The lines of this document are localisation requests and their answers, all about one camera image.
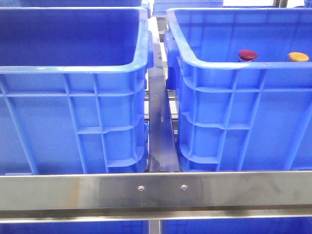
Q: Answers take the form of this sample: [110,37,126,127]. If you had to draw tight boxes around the blue crate lower right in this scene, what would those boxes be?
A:
[162,217,312,234]

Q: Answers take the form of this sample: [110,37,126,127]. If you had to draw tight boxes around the blue crate back left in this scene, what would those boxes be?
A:
[6,0,151,18]

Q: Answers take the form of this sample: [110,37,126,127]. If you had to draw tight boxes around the rail screw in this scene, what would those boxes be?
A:
[137,185,144,192]
[181,184,188,191]

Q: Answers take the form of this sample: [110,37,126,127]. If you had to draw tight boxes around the left blue plastic crate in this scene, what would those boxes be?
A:
[0,7,154,176]

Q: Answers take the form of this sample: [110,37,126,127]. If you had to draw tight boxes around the steel front rack rail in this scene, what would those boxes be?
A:
[0,171,312,223]

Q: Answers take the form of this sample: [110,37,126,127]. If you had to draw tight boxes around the yellow mushroom push button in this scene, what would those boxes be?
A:
[288,52,309,62]

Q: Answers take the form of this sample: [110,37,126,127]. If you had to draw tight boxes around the steel centre divider bar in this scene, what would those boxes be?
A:
[148,31,180,173]

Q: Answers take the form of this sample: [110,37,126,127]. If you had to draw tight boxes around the right rail screw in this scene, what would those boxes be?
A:
[181,184,188,191]

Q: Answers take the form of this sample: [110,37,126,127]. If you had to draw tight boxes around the blue crate lower left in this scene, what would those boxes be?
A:
[0,221,149,234]

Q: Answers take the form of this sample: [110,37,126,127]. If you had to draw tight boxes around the left rail screw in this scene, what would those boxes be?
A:
[137,185,144,192]

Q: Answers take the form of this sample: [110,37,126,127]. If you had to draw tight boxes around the blue crate back right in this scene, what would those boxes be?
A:
[153,0,224,16]

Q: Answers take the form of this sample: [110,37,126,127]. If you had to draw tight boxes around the blue plastic crate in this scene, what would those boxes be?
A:
[0,7,154,176]
[167,8,312,172]

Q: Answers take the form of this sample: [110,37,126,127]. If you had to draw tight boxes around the red mushroom push button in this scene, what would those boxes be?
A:
[238,49,258,62]

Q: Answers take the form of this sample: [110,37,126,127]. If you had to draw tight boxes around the right blue plastic crate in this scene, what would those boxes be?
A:
[167,8,312,172]

